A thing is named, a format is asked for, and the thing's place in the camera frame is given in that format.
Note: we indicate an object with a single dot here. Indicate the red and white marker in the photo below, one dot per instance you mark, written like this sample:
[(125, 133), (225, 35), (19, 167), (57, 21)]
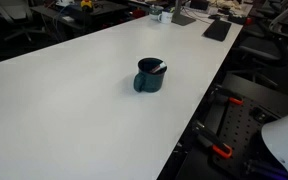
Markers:
[(159, 68)]

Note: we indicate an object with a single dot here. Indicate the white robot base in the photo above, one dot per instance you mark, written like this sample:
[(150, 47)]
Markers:
[(284, 141)]

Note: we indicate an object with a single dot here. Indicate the dark teal enamel mug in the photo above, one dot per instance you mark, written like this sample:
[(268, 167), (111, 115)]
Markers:
[(154, 84)]

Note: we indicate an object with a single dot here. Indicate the white coffee mug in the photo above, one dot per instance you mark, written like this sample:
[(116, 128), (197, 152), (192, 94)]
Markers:
[(166, 17)]

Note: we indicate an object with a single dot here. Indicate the small red object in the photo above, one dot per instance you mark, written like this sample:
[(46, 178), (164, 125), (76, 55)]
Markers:
[(138, 13)]

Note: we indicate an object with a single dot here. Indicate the grey green cup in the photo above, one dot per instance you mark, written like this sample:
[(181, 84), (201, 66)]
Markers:
[(154, 13)]

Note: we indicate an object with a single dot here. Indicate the grey monitor stand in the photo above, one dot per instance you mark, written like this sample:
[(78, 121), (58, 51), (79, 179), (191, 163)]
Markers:
[(183, 19)]

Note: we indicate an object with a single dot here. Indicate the black desk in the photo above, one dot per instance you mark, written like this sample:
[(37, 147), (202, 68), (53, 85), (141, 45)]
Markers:
[(109, 8)]

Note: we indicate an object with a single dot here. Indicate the black flat pad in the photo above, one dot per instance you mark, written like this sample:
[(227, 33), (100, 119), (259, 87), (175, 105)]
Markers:
[(217, 30)]

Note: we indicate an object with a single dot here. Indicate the black box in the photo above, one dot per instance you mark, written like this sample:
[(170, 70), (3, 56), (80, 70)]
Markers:
[(199, 4)]

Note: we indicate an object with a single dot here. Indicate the black computer mouse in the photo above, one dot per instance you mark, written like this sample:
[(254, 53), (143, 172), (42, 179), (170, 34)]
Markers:
[(214, 16)]

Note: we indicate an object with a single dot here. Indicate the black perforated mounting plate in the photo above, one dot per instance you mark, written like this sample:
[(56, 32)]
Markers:
[(240, 128)]

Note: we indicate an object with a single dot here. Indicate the yellow black tool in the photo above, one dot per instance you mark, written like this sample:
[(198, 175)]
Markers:
[(86, 4)]

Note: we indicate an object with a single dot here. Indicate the black robot cart top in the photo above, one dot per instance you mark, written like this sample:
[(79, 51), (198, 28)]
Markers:
[(260, 90)]

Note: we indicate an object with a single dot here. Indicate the black pouch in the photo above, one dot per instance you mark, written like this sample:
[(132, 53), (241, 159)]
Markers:
[(237, 18)]

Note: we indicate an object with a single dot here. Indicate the beige crumpled cloth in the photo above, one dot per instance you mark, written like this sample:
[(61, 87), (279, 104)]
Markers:
[(225, 4)]

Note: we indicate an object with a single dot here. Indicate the white desk device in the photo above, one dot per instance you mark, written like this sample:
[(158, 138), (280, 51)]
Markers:
[(64, 3)]

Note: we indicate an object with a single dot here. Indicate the grey mesh office chair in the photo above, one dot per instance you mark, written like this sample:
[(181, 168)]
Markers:
[(262, 48)]

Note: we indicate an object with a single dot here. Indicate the dark office chair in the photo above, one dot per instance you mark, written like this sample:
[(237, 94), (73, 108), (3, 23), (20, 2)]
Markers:
[(14, 10)]

